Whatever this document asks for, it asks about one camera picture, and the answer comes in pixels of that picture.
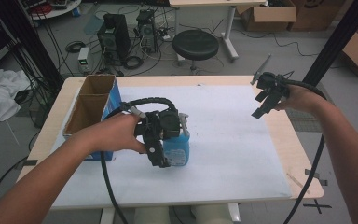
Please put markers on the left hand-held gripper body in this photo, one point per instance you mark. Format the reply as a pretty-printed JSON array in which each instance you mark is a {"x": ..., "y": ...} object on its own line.
[{"x": 164, "y": 124}]

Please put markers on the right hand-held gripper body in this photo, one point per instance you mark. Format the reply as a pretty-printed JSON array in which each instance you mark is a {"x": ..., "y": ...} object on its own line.
[{"x": 273, "y": 84}]

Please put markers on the blue spray bottle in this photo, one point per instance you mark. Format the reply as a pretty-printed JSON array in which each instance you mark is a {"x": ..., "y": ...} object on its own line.
[{"x": 177, "y": 151}]

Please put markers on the person's right hand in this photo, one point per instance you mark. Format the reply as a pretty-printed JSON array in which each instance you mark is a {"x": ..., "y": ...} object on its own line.
[{"x": 301, "y": 98}]

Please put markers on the person's left hand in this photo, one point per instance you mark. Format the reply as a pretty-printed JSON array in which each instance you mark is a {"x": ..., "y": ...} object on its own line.
[{"x": 121, "y": 133}]

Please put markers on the blue cardboard box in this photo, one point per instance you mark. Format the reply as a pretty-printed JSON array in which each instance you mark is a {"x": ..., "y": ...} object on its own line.
[{"x": 113, "y": 99}]

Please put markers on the white table mat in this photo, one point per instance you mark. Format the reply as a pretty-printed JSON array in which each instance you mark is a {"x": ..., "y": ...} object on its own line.
[{"x": 223, "y": 149}]

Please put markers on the white-legged desk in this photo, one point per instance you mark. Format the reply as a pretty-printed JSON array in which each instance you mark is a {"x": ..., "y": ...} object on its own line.
[{"x": 230, "y": 34}]

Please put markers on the open brown cardboard box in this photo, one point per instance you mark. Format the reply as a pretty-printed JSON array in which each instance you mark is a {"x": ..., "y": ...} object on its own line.
[{"x": 270, "y": 15}]

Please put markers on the black metal stand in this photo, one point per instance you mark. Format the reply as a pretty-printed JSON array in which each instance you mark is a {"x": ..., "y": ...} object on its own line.
[
  {"x": 338, "y": 40},
  {"x": 34, "y": 46}
]

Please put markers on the closed brown cardboard box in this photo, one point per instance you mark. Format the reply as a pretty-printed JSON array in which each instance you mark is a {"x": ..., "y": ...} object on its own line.
[{"x": 317, "y": 14}]

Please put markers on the black round stool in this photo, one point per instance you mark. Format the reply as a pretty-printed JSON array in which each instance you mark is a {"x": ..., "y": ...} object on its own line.
[{"x": 195, "y": 45}]

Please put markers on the black tape strip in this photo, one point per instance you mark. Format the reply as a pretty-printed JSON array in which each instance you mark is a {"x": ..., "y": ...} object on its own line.
[
  {"x": 27, "y": 163},
  {"x": 316, "y": 177}
]

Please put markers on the small black computer tower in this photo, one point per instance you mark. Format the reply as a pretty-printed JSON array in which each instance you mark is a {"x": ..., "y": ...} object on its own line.
[{"x": 147, "y": 31}]

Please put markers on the large black computer tower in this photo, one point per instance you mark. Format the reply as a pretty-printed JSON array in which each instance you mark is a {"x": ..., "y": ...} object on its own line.
[{"x": 115, "y": 34}]

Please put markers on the white power supply unit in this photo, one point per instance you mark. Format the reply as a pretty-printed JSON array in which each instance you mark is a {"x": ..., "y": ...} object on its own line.
[{"x": 83, "y": 59}]

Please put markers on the round white table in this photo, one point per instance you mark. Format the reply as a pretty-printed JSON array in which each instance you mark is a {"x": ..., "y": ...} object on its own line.
[{"x": 59, "y": 11}]

